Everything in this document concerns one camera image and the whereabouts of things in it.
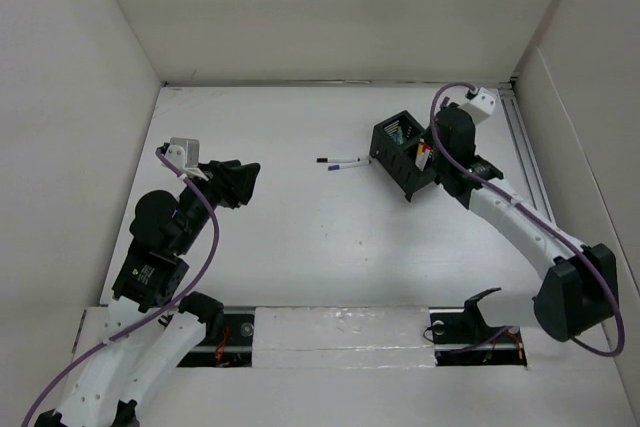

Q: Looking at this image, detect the red and purple marker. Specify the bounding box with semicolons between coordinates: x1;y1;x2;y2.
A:
415;151;430;171

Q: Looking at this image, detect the black-capped white marker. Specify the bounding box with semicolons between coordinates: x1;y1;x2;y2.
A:
316;157;369;165

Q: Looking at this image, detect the purple-capped white marker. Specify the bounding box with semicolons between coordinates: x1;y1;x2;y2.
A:
327;158;371;172

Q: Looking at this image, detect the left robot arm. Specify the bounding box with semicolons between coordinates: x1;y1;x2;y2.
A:
22;160;261;426

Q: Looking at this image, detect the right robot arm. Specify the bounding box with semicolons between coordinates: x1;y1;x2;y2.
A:
427;104;625;342

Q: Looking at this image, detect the black two-compartment organizer box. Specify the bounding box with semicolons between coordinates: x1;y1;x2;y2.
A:
369;110;436;201

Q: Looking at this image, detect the white foam block front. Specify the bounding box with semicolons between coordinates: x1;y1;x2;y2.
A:
252;307;435;370

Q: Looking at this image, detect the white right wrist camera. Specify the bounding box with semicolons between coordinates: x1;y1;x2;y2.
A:
460;87;497;125

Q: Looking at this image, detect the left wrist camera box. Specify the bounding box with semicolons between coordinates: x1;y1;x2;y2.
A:
155;137;210;181

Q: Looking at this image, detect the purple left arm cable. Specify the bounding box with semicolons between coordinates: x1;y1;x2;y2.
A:
22;144;221;427

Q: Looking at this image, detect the aluminium rail right edge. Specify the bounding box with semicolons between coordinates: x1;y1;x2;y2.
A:
498;83;556;224

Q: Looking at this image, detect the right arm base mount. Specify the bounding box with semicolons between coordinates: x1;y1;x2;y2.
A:
423;311;527;367

